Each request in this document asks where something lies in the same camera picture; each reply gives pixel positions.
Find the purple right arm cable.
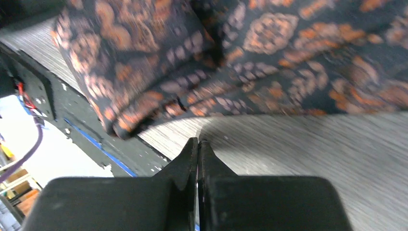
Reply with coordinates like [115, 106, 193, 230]
[0, 115, 44, 184]

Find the brown paisley patterned tie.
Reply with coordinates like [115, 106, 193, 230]
[51, 0, 408, 139]

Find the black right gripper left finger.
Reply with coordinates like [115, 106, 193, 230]
[22, 138, 198, 231]

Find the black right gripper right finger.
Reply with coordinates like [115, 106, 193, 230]
[198, 140, 352, 231]

